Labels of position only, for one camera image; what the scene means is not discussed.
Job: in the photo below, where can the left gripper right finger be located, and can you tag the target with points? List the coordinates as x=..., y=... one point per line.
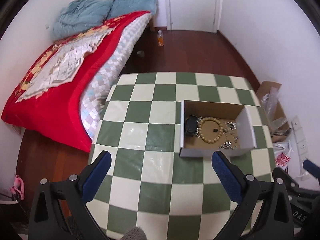
x=263, y=209

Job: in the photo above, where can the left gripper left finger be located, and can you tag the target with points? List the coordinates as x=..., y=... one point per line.
x=59, y=209

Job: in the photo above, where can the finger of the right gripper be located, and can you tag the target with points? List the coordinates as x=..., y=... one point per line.
x=312, y=168

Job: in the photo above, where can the black fitness band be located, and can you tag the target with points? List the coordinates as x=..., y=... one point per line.
x=190, y=126

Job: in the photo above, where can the white power strip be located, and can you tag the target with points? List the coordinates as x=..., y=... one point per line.
x=302, y=147

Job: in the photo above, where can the white plastic shopping bag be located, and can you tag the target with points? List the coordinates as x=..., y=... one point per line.
x=286, y=157

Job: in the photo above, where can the pink slipper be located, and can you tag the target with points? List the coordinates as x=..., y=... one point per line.
x=17, y=190

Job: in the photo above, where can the clear plastic packaging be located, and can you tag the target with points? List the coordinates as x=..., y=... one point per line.
x=275, y=109

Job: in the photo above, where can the brown cardboard box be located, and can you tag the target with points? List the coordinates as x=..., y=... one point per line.
x=272, y=104

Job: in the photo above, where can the white cardboard box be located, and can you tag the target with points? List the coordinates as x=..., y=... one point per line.
x=225, y=127

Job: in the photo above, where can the red patterned bed quilt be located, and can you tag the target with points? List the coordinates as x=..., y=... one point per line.
x=47, y=100

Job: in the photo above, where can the small round cup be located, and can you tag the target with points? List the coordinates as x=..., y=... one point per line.
x=141, y=53

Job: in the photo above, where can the blue folded duvet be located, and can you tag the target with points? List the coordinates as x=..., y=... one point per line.
x=81, y=15

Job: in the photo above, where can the white door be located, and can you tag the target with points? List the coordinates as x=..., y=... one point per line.
x=195, y=15

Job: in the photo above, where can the orange drink bottle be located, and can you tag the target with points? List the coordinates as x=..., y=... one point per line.
x=160, y=38

